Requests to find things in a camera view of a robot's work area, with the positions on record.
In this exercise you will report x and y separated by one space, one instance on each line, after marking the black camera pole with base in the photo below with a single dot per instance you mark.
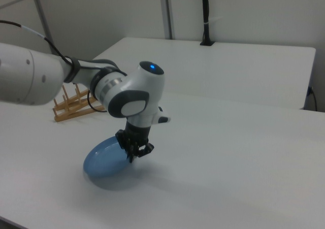
206 18

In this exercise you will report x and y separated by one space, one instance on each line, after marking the slim grey partition post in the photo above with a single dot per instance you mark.
41 15

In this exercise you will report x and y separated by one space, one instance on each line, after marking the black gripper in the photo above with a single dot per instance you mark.
137 133

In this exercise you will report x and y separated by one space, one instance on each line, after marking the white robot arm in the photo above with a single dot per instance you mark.
76 81

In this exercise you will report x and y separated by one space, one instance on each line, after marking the blue round plate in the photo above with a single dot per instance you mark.
106 160

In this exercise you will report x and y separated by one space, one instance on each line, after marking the wooden plate rack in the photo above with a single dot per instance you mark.
68 107

